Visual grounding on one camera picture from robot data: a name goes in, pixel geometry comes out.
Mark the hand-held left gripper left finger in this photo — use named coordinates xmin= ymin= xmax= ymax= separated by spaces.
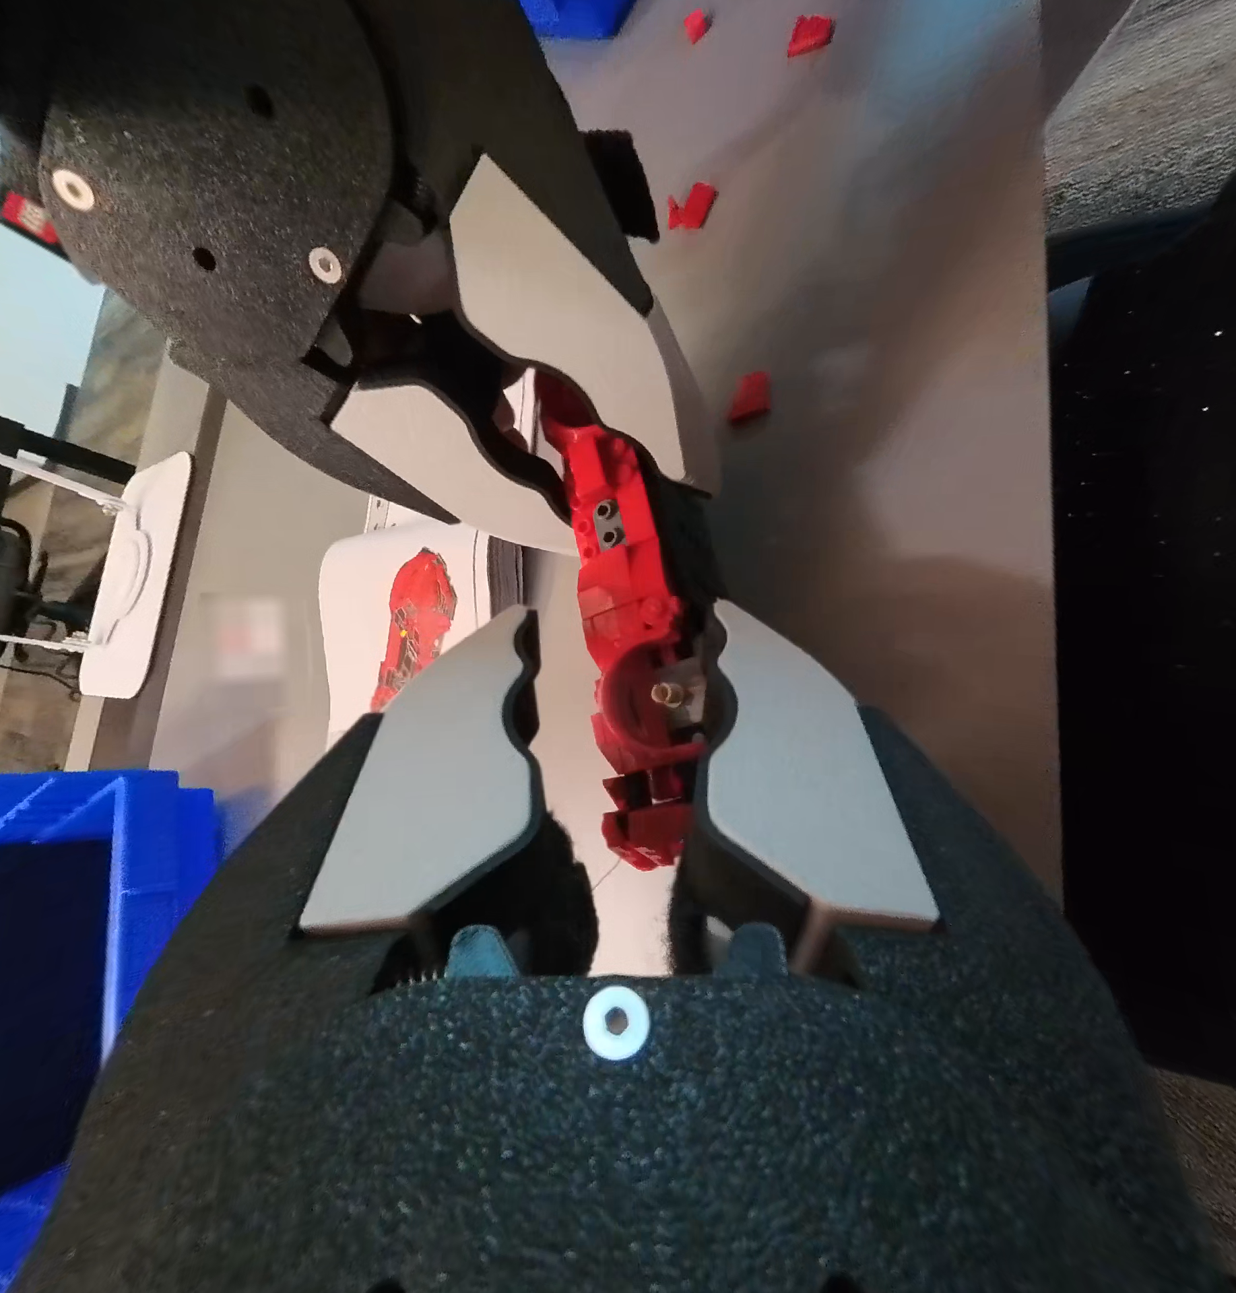
xmin=296 ymin=606 xmax=550 ymax=939

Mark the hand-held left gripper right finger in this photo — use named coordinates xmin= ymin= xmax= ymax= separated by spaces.
xmin=674 ymin=602 xmax=944 ymax=978

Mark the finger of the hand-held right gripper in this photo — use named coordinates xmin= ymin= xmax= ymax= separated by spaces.
xmin=327 ymin=358 xmax=581 ymax=556
xmin=443 ymin=150 xmax=724 ymax=498

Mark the red lego car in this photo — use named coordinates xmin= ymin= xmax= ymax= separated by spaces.
xmin=531 ymin=368 xmax=724 ymax=874

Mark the lego instruction booklet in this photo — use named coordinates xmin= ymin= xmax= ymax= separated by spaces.
xmin=317 ymin=365 xmax=542 ymax=720

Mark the blue plastic bin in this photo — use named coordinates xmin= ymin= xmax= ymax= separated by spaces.
xmin=519 ymin=0 xmax=631 ymax=42
xmin=0 ymin=769 xmax=225 ymax=1293

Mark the white rounded pad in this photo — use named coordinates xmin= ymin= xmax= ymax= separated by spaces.
xmin=75 ymin=450 xmax=194 ymax=700

